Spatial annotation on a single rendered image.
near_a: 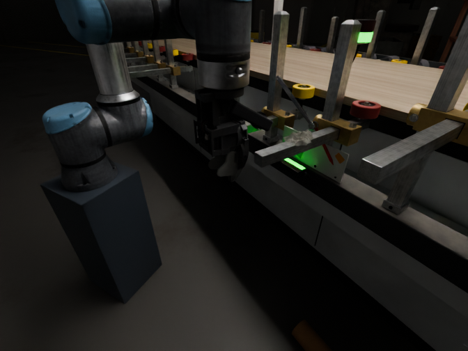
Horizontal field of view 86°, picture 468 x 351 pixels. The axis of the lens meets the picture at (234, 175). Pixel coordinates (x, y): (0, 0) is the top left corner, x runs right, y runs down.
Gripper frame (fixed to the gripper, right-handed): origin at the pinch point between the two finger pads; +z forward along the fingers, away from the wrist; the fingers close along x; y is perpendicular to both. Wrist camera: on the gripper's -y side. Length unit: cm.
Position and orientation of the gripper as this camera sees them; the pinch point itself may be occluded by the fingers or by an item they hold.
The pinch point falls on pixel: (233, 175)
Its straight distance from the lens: 56.7
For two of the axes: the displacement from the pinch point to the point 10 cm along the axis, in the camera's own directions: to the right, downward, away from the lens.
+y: -8.3, 3.1, -4.7
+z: 0.0, 8.3, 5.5
